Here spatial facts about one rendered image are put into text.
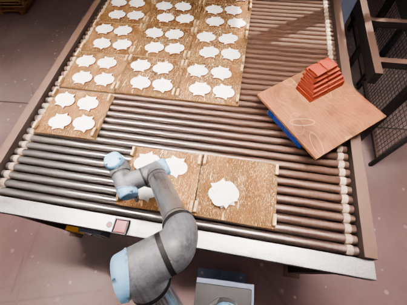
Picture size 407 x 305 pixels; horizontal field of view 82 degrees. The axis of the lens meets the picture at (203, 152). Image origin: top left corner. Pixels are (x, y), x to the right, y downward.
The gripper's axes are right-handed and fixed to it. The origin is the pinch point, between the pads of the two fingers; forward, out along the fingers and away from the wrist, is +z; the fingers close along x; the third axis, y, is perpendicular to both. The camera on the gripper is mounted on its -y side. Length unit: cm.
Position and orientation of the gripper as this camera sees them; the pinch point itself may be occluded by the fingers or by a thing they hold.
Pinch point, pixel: (142, 188)
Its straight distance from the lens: 128.4
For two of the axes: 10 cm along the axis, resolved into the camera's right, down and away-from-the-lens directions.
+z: 0.6, 4.6, 8.9
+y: -9.9, -1.1, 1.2
